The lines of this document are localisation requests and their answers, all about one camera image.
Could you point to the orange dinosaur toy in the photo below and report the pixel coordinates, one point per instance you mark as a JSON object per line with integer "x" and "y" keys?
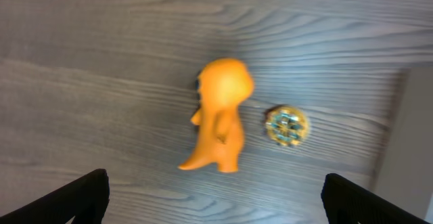
{"x": 223, "y": 85}

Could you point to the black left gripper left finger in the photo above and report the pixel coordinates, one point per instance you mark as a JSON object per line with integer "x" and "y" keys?
{"x": 84, "y": 200}

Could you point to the gold lattice wheel toy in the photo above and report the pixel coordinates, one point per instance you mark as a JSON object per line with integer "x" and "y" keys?
{"x": 287, "y": 125}

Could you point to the white box pink interior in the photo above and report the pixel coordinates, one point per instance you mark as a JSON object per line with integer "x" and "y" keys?
{"x": 405, "y": 171}

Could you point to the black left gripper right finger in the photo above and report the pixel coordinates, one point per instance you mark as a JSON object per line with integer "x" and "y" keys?
{"x": 347, "y": 203}

